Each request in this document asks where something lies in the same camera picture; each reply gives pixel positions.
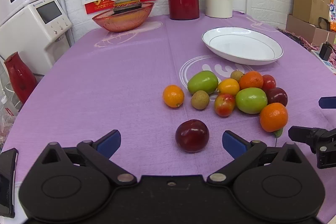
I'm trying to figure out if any red and yellow plum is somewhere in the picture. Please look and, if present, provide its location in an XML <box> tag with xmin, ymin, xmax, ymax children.
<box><xmin>214</xmin><ymin>93</ymin><xmax>236</xmax><ymax>117</ymax></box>

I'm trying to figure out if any red glass jug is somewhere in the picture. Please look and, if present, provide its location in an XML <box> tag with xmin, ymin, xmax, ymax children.
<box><xmin>4</xmin><ymin>51</ymin><xmax>37</xmax><ymax>105</ymax></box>

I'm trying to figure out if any leafless orange tangerine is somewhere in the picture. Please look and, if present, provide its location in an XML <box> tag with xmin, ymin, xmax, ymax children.
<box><xmin>239</xmin><ymin>71</ymin><xmax>264</xmax><ymax>90</ymax></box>

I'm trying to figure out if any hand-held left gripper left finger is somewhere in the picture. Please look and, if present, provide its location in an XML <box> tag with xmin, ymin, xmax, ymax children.
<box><xmin>33</xmin><ymin>130</ymin><xmax>137</xmax><ymax>186</ymax></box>

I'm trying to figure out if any white water dispenser with screen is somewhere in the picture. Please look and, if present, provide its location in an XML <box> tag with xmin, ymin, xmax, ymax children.
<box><xmin>0</xmin><ymin>0</ymin><xmax>73</xmax><ymax>75</ymax></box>

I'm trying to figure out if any bright red plum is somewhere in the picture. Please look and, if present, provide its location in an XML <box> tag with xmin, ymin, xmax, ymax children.
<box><xmin>262</xmin><ymin>74</ymin><xmax>277</xmax><ymax>92</ymax></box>

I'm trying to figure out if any yellow orange kumquat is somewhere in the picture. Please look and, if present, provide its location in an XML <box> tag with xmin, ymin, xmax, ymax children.
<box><xmin>217</xmin><ymin>78</ymin><xmax>240</xmax><ymax>97</ymax></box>

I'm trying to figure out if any dark red plum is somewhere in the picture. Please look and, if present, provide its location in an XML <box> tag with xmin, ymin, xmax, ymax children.
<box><xmin>175</xmin><ymin>119</ymin><xmax>210</xmax><ymax>153</ymax></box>
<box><xmin>266</xmin><ymin>87</ymin><xmax>288</xmax><ymax>107</ymax></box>

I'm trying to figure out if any orange glass bowl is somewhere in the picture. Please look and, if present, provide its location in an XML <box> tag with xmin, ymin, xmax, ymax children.
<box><xmin>92</xmin><ymin>2</ymin><xmax>155</xmax><ymax>33</ymax></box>

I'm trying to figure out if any white plate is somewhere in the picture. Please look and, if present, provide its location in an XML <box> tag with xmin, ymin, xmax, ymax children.
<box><xmin>202</xmin><ymin>27</ymin><xmax>284</xmax><ymax>66</ymax></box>

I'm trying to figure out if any green jujube fruit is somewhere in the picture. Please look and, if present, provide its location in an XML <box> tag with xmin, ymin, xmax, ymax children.
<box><xmin>235</xmin><ymin>87</ymin><xmax>268</xmax><ymax>114</ymax></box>
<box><xmin>187</xmin><ymin>70</ymin><xmax>219</xmax><ymax>95</ymax></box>

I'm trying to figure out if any brown patterned blanket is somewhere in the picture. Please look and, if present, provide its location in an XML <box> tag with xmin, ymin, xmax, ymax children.
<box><xmin>276</xmin><ymin>27</ymin><xmax>321</xmax><ymax>52</ymax></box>

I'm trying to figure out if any large brown longan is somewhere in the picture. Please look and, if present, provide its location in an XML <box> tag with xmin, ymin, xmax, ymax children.
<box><xmin>191</xmin><ymin>90</ymin><xmax>210</xmax><ymax>110</ymax></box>

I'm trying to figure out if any orange tangerine with leaf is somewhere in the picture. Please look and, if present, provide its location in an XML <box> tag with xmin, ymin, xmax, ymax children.
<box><xmin>260</xmin><ymin>102</ymin><xmax>289</xmax><ymax>138</ymax></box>

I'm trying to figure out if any black power adapter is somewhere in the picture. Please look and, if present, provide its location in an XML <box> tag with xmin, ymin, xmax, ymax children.
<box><xmin>319</xmin><ymin>42</ymin><xmax>334</xmax><ymax>61</ymax></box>

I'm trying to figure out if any small orange kumquat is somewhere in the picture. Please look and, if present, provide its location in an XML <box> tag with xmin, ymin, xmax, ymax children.
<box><xmin>162</xmin><ymin>85</ymin><xmax>185</xmax><ymax>108</ymax></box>

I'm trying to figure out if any flat cardboard box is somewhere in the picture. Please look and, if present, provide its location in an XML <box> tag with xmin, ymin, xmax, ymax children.
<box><xmin>286</xmin><ymin>14</ymin><xmax>336</xmax><ymax>47</ymax></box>

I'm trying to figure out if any clear plastic bottle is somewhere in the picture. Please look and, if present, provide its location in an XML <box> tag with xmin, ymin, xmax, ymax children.
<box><xmin>0</xmin><ymin>95</ymin><xmax>19</xmax><ymax>121</ymax></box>

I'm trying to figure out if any purple tablecloth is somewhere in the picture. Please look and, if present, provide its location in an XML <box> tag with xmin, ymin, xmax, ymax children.
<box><xmin>0</xmin><ymin>11</ymin><xmax>336</xmax><ymax>224</ymax></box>

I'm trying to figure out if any red wall poster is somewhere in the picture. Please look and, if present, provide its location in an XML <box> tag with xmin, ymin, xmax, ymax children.
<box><xmin>84</xmin><ymin>0</ymin><xmax>158</xmax><ymax>15</ymax></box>

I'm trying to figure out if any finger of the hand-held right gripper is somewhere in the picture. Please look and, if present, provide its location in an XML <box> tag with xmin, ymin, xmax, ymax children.
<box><xmin>288</xmin><ymin>126</ymin><xmax>327</xmax><ymax>154</ymax></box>
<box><xmin>318</xmin><ymin>97</ymin><xmax>336</xmax><ymax>109</ymax></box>

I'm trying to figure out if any tall cardboard box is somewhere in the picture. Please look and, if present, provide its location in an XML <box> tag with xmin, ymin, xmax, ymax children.
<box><xmin>292</xmin><ymin>0</ymin><xmax>332</xmax><ymax>26</ymax></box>

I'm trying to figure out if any white power strip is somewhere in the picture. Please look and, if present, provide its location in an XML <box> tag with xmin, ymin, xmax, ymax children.
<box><xmin>311</xmin><ymin>50</ymin><xmax>336</xmax><ymax>75</ymax></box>

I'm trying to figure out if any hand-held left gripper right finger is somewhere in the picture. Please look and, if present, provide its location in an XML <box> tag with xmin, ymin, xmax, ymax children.
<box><xmin>207</xmin><ymin>130</ymin><xmax>308</xmax><ymax>186</ymax></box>

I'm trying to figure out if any small brown longan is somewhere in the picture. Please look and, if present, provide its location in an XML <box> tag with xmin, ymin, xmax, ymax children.
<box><xmin>230</xmin><ymin>70</ymin><xmax>244</xmax><ymax>82</ymax></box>

